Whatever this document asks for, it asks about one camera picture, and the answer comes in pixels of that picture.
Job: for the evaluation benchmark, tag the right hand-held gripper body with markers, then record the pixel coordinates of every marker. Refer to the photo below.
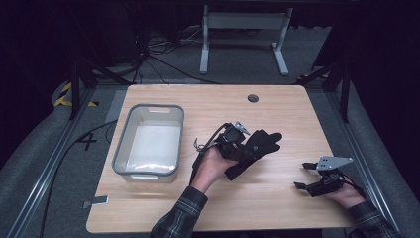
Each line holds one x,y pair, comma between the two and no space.
327,186

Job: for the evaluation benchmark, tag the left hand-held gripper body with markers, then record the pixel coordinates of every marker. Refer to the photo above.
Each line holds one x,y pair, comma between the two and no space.
232,142

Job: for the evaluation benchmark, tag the white plastic bin grey rim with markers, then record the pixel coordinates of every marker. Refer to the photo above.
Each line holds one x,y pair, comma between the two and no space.
153,145

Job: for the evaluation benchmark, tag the person's right hand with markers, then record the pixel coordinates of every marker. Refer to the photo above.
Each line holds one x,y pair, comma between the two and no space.
350,196

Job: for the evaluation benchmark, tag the person's left hand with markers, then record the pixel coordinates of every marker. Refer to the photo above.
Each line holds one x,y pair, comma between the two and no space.
209,168

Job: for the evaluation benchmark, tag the black metal stand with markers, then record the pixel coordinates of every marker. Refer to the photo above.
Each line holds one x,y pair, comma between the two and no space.
345,92
75,89

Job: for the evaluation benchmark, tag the grey metal clamp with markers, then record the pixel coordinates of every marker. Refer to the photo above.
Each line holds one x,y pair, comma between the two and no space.
97,201

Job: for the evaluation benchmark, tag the white metal desk frame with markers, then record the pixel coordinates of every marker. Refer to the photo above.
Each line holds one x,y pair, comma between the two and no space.
244,20

